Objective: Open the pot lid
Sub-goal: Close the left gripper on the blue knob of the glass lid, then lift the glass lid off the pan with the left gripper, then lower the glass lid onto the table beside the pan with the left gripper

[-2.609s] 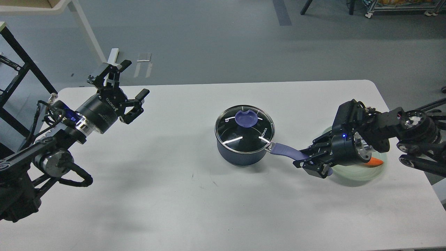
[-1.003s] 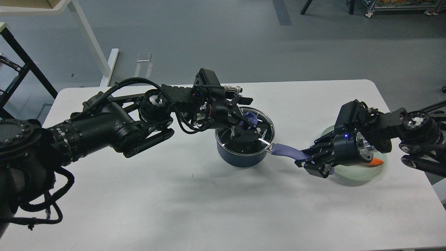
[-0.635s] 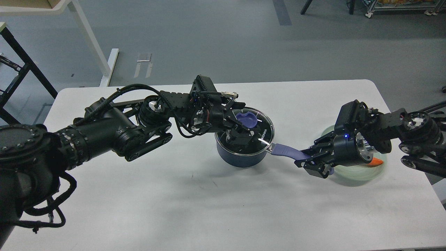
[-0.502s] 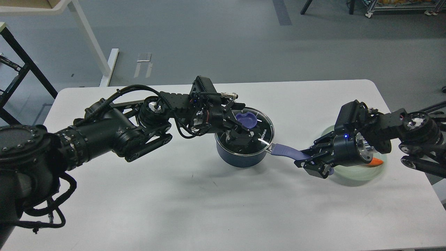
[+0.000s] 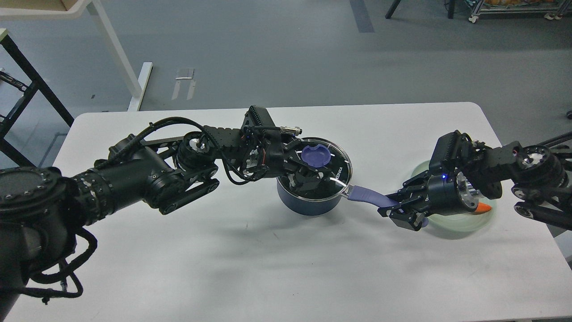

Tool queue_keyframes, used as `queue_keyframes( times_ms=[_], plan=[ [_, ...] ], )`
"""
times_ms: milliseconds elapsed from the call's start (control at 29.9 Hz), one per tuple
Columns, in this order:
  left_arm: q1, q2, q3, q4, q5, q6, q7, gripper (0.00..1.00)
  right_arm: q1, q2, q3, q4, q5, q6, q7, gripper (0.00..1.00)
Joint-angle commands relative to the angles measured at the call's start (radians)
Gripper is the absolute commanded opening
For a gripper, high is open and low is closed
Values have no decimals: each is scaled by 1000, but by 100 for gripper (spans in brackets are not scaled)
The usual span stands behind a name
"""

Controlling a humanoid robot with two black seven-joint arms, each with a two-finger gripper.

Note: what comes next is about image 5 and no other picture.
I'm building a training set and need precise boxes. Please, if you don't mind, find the black metal shelf frame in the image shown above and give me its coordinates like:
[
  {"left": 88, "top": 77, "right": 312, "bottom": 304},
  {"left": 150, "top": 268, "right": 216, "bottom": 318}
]
[{"left": 0, "top": 28, "right": 74, "bottom": 167}]

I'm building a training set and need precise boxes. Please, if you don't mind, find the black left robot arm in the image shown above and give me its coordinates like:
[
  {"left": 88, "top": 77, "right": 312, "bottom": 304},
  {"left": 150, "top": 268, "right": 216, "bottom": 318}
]
[{"left": 0, "top": 106, "right": 336, "bottom": 317}]

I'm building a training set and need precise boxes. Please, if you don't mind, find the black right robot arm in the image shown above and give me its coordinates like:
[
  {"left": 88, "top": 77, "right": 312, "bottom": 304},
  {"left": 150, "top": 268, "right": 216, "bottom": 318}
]
[{"left": 378, "top": 131, "right": 572, "bottom": 231}]

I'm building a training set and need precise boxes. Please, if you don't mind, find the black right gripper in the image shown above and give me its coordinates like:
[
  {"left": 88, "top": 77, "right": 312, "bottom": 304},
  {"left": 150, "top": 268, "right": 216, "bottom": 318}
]
[{"left": 379, "top": 174, "right": 479, "bottom": 232}]

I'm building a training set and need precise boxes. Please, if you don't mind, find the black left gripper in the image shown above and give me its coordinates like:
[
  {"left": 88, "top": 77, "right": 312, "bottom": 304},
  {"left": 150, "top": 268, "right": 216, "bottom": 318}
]
[{"left": 244, "top": 136, "right": 332, "bottom": 192}]

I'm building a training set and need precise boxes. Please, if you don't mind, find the orange toy carrot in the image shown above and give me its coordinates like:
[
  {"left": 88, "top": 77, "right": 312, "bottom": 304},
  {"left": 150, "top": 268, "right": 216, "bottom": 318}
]
[{"left": 475, "top": 202, "right": 492, "bottom": 215}]

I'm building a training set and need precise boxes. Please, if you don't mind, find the clear glass plate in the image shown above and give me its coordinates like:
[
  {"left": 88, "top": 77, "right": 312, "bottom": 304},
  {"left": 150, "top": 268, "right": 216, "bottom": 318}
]
[{"left": 410, "top": 160, "right": 496, "bottom": 232}]

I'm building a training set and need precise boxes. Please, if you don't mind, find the glass pot lid purple knob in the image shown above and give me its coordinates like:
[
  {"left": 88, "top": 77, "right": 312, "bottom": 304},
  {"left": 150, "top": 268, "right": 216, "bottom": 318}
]
[{"left": 286, "top": 137, "right": 353, "bottom": 199}]

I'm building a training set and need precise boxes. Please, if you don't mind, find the dark blue saucepan purple handle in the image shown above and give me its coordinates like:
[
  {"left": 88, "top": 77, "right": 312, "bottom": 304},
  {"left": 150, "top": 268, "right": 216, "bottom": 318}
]
[{"left": 277, "top": 137, "right": 429, "bottom": 225}]

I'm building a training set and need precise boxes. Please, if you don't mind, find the metal wheeled cart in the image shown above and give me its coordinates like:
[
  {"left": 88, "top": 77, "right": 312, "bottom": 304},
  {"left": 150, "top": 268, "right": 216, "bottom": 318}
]
[{"left": 466, "top": 0, "right": 571, "bottom": 24}]

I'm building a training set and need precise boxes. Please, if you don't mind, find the white table leg frame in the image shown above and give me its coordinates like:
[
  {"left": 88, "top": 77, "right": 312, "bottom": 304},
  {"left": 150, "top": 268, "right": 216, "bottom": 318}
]
[{"left": 1, "top": 0, "right": 154, "bottom": 112}]

